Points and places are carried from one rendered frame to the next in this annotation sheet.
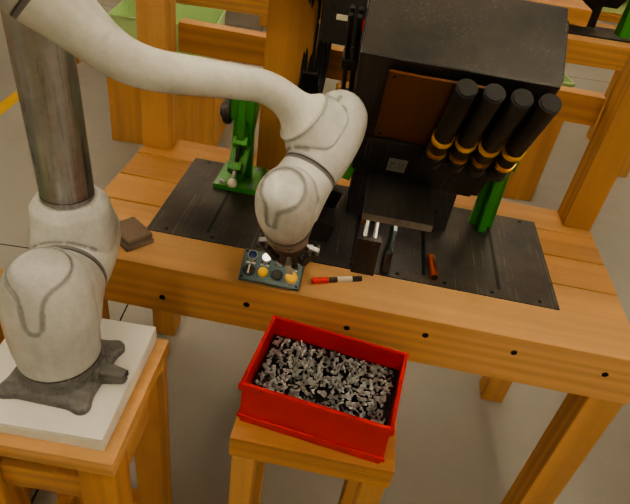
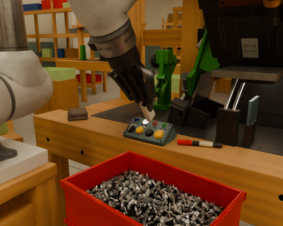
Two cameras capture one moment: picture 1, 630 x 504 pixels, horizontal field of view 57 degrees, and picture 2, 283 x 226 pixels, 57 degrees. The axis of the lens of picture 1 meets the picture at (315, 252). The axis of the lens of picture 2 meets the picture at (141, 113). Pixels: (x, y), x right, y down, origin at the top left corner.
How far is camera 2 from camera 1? 0.80 m
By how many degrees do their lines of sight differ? 35
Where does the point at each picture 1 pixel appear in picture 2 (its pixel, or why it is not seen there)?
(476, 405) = not seen: outside the picture
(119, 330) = (24, 148)
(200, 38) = (152, 36)
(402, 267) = (266, 145)
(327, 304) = (184, 157)
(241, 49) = (173, 38)
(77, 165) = (7, 20)
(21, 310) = not seen: outside the picture
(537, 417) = not seen: outside the picture
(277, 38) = (187, 20)
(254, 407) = (73, 212)
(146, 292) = (74, 148)
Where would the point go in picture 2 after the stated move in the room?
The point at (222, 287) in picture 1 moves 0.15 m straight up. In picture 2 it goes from (113, 142) to (112, 99)
